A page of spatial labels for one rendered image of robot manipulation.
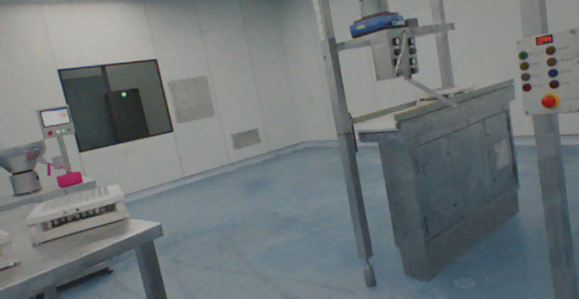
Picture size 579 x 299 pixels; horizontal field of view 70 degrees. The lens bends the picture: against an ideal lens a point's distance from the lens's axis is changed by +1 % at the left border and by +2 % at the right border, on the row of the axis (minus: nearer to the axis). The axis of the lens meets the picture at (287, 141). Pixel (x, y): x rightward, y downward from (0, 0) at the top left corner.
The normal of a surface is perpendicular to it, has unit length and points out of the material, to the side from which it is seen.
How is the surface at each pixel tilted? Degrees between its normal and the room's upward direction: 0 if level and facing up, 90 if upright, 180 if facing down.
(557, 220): 90
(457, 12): 90
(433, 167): 90
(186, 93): 90
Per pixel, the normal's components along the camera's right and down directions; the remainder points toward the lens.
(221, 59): 0.60, -0.01
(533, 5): -0.76, 0.22
